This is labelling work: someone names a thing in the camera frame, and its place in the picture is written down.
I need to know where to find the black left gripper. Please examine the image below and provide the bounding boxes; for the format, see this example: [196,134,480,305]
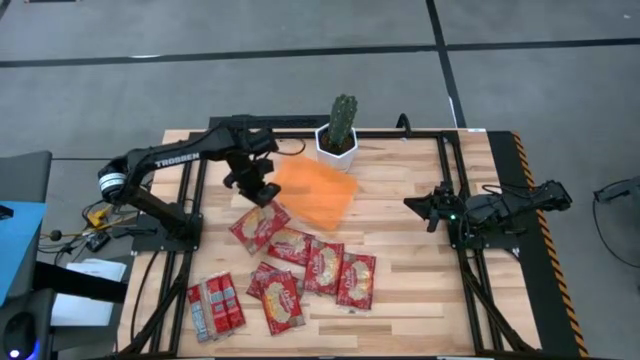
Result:
[222,151,283,209]

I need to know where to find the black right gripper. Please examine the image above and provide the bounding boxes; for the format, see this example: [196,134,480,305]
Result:
[403,181,467,233]

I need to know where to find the red popcorn bag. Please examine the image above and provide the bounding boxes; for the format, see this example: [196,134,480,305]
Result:
[228,200,292,256]
[245,261,281,300]
[258,269,307,337]
[266,227,316,267]
[335,251,377,312]
[302,238,346,296]

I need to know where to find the orange plastic basket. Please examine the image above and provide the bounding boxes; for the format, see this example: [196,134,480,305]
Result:
[272,154,360,232]

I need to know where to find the clear-wrapped red popcorn pack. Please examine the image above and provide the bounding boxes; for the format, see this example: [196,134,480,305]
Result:
[186,272,247,344]

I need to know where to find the white hexagonal plant pot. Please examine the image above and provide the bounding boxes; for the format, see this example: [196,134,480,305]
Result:
[314,123,359,173]

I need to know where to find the black mat with hazard stripe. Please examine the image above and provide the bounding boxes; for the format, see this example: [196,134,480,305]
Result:
[487,130,591,359]

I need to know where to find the green cactus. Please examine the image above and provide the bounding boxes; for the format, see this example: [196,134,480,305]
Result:
[327,93,359,147]

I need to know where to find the small black box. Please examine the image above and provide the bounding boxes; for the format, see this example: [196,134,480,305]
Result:
[85,232,111,253]

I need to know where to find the grey floor device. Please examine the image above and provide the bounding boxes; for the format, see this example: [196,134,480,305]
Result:
[593,174,640,204]

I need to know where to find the black bar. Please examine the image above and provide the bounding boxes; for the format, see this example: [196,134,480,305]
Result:
[32,261,129,304]

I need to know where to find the white paper sheets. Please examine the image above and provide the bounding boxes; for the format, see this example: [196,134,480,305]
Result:
[49,258,128,327]

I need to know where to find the blue panel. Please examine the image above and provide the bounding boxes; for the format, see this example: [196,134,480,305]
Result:
[0,200,47,306]

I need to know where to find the black device with blue light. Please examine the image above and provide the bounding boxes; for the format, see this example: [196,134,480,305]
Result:
[0,288,56,360]

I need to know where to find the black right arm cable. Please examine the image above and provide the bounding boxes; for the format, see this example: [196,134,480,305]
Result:
[479,182,537,201]

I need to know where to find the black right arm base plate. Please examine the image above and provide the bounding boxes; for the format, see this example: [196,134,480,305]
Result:
[448,219,521,251]

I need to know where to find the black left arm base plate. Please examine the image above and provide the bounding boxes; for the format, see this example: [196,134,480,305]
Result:
[130,212,204,253]

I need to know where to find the black floor cable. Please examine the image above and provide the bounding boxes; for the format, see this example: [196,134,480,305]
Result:
[592,197,640,269]

